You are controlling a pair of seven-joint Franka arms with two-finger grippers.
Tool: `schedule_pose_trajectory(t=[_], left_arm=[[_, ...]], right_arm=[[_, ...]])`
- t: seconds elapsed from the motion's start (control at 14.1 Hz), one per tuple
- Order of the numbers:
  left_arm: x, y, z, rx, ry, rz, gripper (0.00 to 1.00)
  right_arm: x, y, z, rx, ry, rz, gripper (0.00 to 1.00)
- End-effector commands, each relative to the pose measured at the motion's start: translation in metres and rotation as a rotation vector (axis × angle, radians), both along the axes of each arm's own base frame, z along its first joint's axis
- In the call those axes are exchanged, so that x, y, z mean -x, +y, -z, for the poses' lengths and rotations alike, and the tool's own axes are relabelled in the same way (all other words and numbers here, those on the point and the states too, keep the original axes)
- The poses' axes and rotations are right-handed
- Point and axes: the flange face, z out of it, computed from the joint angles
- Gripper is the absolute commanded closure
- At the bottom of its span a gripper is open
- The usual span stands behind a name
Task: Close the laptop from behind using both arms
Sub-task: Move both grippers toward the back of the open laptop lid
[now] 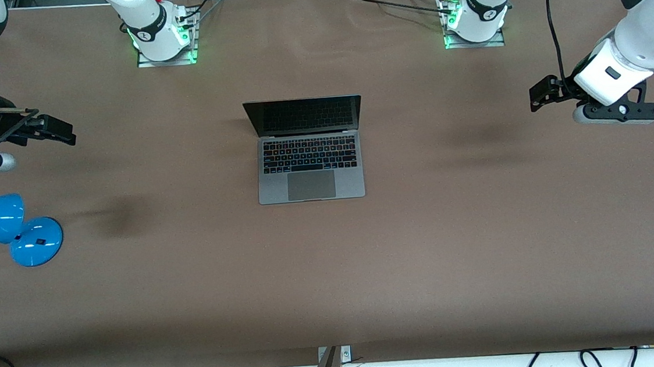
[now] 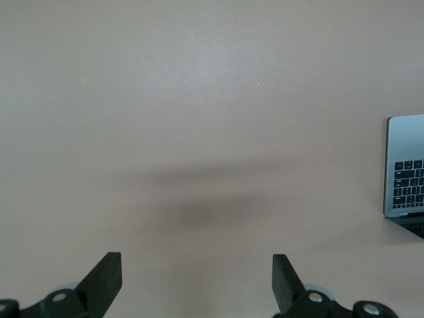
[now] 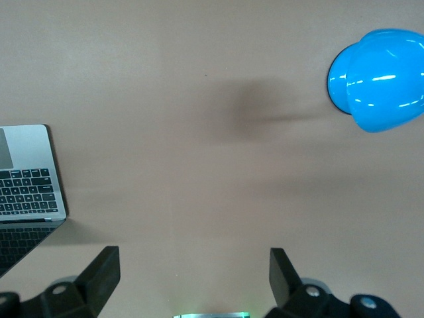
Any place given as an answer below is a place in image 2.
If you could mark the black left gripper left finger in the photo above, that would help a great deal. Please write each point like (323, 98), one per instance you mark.
(99, 285)

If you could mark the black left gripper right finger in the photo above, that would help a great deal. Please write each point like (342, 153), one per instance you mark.
(285, 285)

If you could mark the silver laptop with black keyboard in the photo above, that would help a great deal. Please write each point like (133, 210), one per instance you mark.
(404, 142)

